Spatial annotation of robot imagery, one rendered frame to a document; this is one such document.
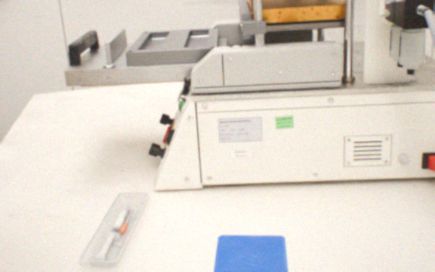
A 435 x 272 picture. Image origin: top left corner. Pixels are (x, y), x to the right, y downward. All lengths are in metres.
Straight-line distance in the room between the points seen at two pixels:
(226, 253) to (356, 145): 0.30
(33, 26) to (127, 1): 0.45
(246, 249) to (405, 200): 0.29
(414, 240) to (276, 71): 0.32
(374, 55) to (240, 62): 0.22
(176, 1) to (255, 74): 1.59
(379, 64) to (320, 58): 0.10
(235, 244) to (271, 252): 0.05
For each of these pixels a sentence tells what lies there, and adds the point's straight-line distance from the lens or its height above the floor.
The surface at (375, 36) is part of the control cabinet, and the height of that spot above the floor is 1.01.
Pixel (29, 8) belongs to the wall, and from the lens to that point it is 2.43.
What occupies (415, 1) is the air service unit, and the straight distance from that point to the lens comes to 0.74.
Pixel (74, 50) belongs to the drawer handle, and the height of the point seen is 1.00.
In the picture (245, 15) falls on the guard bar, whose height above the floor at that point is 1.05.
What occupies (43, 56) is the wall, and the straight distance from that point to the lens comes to 2.47.
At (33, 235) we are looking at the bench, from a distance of 0.86.
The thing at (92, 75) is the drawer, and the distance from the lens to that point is 0.91.
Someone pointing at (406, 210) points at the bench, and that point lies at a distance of 0.86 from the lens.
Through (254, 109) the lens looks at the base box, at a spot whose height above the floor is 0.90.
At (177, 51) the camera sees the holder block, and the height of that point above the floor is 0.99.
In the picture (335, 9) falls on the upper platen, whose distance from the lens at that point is 0.88.
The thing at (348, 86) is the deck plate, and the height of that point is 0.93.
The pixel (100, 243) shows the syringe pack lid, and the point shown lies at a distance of 0.76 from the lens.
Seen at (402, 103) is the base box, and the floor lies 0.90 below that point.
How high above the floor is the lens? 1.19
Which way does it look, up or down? 17 degrees down
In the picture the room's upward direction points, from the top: 4 degrees counter-clockwise
